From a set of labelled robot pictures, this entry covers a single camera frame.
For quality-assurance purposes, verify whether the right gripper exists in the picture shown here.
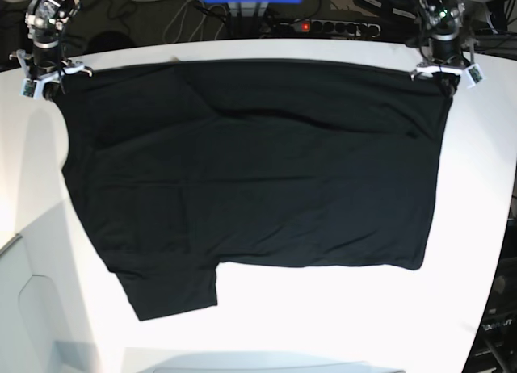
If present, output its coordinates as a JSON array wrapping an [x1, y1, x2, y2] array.
[[9, 40, 93, 102]]

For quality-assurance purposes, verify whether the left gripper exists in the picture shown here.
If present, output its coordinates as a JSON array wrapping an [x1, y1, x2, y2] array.
[[410, 33, 477, 98]]

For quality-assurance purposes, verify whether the black T-shirt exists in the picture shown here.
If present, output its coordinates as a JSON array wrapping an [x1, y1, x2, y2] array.
[[53, 60, 453, 321]]

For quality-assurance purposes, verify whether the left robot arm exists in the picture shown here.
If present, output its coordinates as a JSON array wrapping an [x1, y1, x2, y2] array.
[[410, 0, 477, 98]]

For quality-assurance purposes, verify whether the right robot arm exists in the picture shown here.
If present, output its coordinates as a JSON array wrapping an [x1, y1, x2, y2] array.
[[7, 0, 93, 100]]

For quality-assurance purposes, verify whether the black power strip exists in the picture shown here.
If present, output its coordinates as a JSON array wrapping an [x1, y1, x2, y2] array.
[[279, 19, 381, 40]]

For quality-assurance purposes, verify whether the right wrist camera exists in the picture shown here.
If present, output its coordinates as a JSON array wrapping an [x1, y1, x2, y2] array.
[[20, 78, 45, 100]]

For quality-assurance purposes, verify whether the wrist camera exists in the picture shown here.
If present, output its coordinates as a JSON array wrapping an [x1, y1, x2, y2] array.
[[20, 78, 45, 100], [465, 63, 485, 89]]

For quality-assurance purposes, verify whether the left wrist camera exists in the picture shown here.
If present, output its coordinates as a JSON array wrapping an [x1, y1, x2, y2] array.
[[465, 63, 485, 89]]

